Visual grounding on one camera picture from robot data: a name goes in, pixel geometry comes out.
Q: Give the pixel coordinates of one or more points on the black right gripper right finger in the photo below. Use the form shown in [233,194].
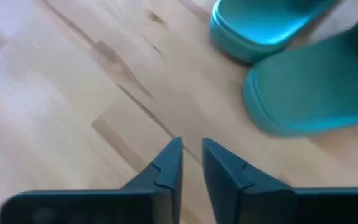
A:
[234,193]

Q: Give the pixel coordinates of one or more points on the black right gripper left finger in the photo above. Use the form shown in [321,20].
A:
[153,199]

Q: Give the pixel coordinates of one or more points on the green rubber slide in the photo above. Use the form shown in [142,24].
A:
[259,28]
[315,90]

